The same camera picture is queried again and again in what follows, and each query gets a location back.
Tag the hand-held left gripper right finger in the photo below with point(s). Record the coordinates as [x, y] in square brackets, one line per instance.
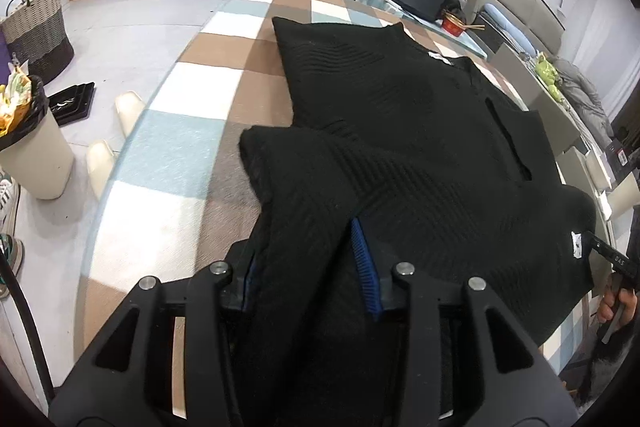
[362, 267]

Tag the green trimmed sneaker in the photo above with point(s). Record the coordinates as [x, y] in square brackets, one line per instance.
[10, 264]

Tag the woven laundry basket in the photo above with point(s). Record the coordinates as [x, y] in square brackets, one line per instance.
[35, 37]

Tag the red bowl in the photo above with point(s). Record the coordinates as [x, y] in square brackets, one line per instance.
[453, 26]

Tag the cream trash bin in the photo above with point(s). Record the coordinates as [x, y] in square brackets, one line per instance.
[40, 157]

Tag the tall grey cabinet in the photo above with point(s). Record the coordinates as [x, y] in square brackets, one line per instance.
[540, 117]

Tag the light blue pillow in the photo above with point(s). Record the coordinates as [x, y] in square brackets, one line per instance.
[507, 27]

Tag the low grey cabinet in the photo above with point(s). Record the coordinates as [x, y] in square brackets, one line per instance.
[580, 177]

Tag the cream box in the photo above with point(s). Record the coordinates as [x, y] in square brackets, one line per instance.
[625, 202]

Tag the person's right forearm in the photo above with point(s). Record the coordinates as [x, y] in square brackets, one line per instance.
[605, 367]

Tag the black knit sweater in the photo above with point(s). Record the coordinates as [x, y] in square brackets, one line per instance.
[400, 132]

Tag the purple bag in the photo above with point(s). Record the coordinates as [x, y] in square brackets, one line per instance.
[5, 57]

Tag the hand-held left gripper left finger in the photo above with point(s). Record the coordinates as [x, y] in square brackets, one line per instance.
[235, 292]

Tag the white sneaker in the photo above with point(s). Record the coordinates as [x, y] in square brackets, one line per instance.
[9, 207]

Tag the green monster slipper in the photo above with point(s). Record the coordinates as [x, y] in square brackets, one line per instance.
[546, 69]
[556, 93]

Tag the black floor tray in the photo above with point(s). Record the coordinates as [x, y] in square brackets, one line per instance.
[72, 103]

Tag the person's right hand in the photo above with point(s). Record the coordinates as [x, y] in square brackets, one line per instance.
[607, 304]

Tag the black box with red label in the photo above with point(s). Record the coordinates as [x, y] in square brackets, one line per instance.
[622, 157]

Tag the crumpled yellow wrappers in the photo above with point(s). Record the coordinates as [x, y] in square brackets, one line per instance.
[14, 102]

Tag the wooden chopsticks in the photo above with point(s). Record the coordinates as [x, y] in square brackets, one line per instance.
[474, 27]

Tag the grey blanket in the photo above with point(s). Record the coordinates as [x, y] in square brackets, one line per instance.
[582, 97]

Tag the checked tablecloth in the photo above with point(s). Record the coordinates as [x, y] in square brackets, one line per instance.
[200, 57]

